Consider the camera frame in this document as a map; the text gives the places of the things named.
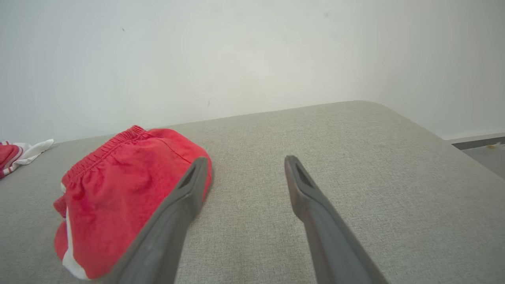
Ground white baseboard strip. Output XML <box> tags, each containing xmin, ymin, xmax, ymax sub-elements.
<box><xmin>444</xmin><ymin>132</ymin><xmax>505</xmax><ymax>145</ymax></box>

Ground red shirt with white sleeves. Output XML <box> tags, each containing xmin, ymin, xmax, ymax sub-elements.
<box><xmin>0</xmin><ymin>138</ymin><xmax>55</xmax><ymax>179</ymax></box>

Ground grey fabric sofa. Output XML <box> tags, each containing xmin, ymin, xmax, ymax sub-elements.
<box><xmin>0</xmin><ymin>100</ymin><xmax>505</xmax><ymax>284</ymax></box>

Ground red shorts with white trim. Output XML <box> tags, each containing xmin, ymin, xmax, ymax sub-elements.
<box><xmin>53</xmin><ymin>125</ymin><xmax>213</xmax><ymax>280</ymax></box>

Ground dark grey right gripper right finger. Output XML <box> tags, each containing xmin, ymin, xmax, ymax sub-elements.
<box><xmin>284</xmin><ymin>155</ymin><xmax>389</xmax><ymax>284</ymax></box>

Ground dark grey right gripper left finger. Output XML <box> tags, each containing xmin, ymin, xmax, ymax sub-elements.
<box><xmin>103</xmin><ymin>157</ymin><xmax>209</xmax><ymax>284</ymax></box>

